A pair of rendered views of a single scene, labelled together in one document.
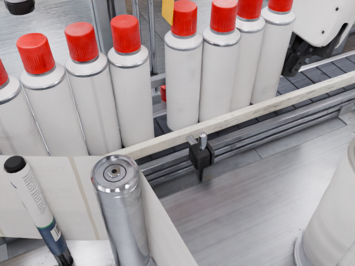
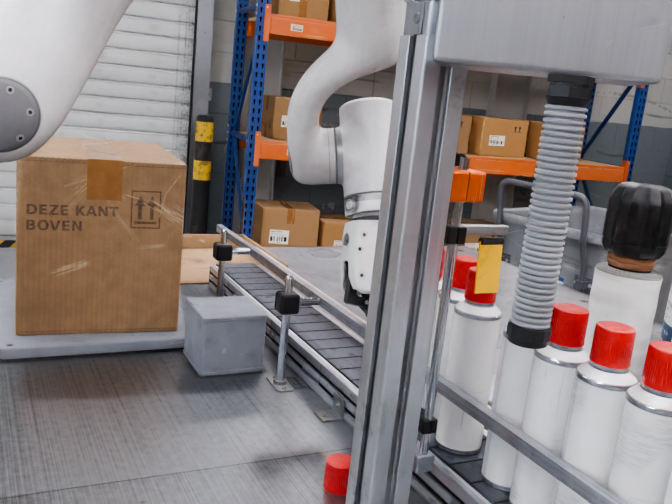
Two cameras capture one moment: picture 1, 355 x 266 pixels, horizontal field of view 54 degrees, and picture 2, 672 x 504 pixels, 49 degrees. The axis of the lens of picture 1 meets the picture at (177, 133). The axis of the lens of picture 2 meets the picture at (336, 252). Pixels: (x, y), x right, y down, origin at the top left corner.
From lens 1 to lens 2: 0.97 m
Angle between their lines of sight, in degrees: 82
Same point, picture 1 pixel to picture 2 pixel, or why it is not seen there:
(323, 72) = (329, 348)
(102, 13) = (425, 344)
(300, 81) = (349, 362)
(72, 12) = not seen: outside the picture
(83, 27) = (567, 306)
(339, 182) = (636, 300)
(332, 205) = (637, 319)
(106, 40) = (419, 389)
